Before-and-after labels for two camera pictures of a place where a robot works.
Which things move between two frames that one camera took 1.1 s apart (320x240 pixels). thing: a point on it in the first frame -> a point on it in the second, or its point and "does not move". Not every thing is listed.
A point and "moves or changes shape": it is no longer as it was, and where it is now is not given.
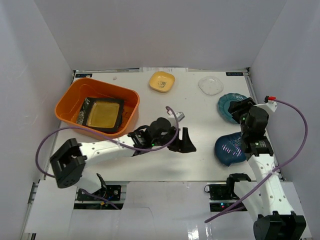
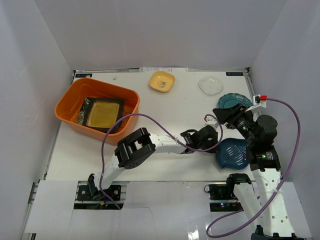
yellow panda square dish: [162, 81] does not move
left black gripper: [179, 141] -> [208, 144]
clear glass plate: [211, 85] does not move
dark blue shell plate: [229, 149] moves or changes shape
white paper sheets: [173, 69] does not move
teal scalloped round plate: [223, 102] does not move
